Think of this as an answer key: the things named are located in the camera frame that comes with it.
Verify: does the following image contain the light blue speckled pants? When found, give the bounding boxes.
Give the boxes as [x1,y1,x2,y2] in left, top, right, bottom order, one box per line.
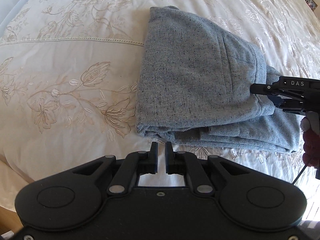
[136,7,300,153]

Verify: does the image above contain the white gloved right hand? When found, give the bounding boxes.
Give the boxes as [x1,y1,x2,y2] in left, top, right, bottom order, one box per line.
[300,112,319,135]

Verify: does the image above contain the dark red fuzzy sleeve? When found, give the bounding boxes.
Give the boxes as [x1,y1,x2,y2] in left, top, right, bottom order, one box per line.
[303,129,320,168]

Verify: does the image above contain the cream embroidered bedspread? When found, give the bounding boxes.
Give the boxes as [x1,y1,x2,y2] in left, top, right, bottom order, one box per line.
[1,0,319,211]

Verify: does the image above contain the wooden photo frame left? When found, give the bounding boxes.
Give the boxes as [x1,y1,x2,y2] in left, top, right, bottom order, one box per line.
[305,0,317,11]

